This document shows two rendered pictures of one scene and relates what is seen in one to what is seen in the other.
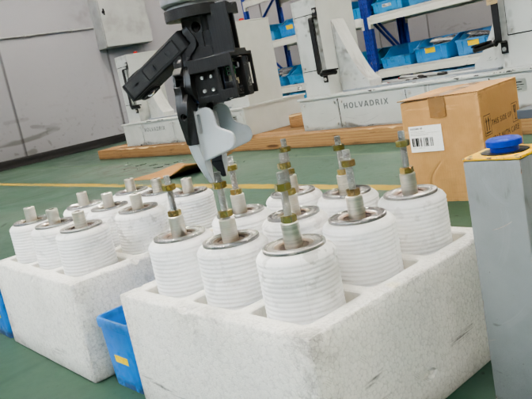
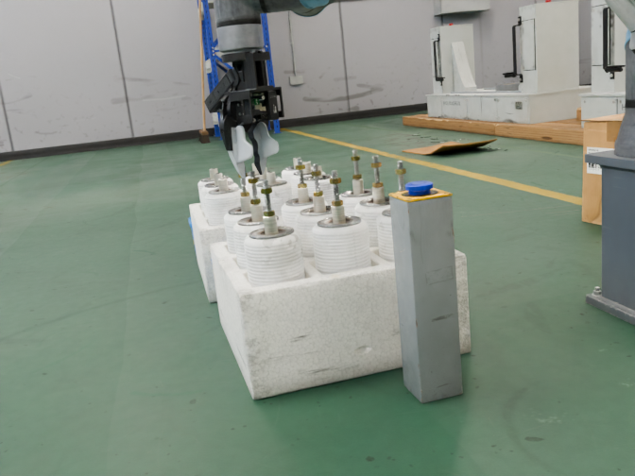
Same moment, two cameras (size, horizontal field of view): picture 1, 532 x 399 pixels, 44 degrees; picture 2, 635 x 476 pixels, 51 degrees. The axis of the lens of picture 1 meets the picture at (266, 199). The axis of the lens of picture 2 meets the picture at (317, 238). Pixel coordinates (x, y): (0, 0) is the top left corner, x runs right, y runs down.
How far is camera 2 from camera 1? 59 cm
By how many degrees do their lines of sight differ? 26
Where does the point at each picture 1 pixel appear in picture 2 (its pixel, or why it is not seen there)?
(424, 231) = not seen: hidden behind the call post
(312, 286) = (266, 263)
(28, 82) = (361, 42)
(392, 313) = (326, 296)
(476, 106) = not seen: outside the picture
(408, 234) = (386, 244)
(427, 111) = (605, 133)
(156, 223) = (278, 197)
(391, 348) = (322, 320)
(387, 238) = (346, 242)
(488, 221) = (398, 245)
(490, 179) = (398, 212)
